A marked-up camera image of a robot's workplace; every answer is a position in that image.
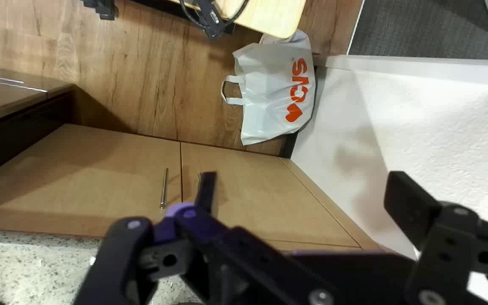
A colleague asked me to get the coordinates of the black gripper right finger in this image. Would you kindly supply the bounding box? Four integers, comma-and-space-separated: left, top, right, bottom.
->
383, 170, 488, 305

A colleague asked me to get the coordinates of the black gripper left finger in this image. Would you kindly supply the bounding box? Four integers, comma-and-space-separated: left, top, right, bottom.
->
73, 170, 336, 305

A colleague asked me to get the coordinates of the wooden lower cabinet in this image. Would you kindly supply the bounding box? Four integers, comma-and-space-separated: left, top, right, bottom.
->
0, 122, 381, 253

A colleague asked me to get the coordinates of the white CVS plastic bag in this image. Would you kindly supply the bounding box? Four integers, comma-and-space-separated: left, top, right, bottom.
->
219, 31, 319, 148

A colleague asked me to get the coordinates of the black stand foot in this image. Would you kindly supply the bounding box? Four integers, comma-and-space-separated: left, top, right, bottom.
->
81, 0, 120, 22

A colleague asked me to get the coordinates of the light wooden board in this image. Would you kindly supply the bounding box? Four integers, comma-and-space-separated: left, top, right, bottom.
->
170, 0, 308, 41

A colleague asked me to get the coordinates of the metal lower cabinet handle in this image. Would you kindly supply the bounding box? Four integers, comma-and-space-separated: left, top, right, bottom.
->
159, 166, 171, 210

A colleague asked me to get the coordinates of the black cable bundle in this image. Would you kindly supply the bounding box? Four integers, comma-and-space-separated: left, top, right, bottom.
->
178, 0, 253, 41

